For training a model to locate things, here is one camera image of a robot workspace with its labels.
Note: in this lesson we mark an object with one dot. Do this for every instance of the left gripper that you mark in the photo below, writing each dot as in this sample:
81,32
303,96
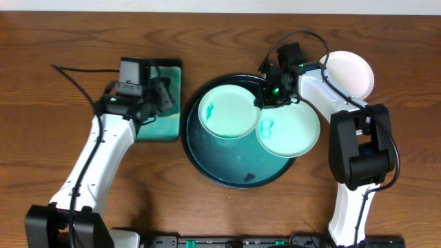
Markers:
156,95

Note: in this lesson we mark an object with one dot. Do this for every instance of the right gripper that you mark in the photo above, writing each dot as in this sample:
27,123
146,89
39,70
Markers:
262,99

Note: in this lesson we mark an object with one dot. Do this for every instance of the mint plate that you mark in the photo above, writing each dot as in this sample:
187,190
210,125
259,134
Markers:
288,131
228,111

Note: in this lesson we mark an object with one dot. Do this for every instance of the white plate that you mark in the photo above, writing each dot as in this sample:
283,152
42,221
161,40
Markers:
351,72

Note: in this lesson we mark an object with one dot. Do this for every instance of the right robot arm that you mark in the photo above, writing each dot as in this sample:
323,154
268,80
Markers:
361,148

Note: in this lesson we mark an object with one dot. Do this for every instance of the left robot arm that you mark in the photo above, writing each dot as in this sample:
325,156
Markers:
74,216

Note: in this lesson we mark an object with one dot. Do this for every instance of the rectangular green tray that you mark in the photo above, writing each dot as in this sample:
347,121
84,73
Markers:
165,126

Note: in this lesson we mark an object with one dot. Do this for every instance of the round dark teal tray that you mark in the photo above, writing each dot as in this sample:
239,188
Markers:
224,161

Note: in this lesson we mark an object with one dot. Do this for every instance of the small black debris piece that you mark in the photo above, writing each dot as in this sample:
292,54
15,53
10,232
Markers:
249,177

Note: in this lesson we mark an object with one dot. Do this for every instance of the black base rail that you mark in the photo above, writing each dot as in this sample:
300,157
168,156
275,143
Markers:
192,242

